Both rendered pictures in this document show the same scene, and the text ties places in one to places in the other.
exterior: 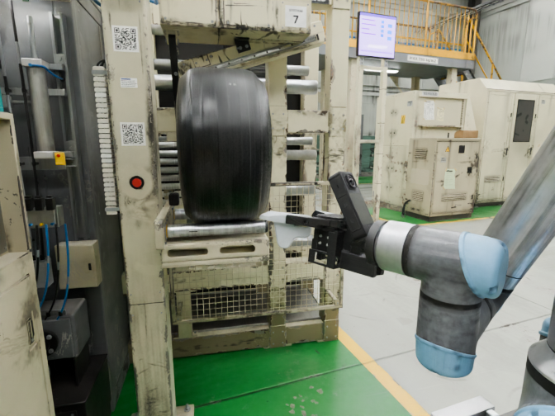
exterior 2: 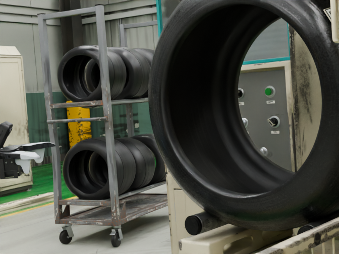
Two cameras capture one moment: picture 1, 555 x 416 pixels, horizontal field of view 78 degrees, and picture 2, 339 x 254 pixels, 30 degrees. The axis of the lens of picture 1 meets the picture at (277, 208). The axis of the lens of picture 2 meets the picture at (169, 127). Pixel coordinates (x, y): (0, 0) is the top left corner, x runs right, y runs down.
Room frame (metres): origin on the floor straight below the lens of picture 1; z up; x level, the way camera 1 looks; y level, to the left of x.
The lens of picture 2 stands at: (2.25, -0.83, 1.19)
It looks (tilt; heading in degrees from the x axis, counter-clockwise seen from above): 3 degrees down; 142
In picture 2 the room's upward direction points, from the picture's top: 4 degrees counter-clockwise
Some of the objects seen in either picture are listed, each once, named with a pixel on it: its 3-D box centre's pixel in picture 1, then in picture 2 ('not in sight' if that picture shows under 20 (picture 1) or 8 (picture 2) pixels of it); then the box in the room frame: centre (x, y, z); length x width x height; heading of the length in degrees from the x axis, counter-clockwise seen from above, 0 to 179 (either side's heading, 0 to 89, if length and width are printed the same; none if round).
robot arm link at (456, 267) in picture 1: (454, 262); not in sight; (0.43, -0.23, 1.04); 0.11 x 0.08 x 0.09; 46
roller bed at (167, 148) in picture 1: (163, 172); not in sight; (1.61, 0.53, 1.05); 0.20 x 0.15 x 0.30; 102
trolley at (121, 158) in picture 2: not in sight; (120, 123); (-2.49, 2.27, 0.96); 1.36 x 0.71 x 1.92; 110
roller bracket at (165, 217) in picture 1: (166, 222); not in sight; (1.24, 0.41, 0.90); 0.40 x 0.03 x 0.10; 12
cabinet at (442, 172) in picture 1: (441, 177); not in sight; (5.42, -2.61, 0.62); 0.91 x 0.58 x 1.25; 110
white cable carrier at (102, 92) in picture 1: (108, 143); not in sight; (1.16, 0.56, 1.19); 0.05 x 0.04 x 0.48; 12
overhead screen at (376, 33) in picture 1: (376, 36); not in sight; (4.99, -1.34, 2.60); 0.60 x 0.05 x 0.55; 110
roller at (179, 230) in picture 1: (217, 229); (236, 210); (1.14, 0.21, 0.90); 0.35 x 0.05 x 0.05; 102
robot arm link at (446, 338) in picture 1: (450, 324); not in sight; (0.44, -0.24, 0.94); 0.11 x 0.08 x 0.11; 136
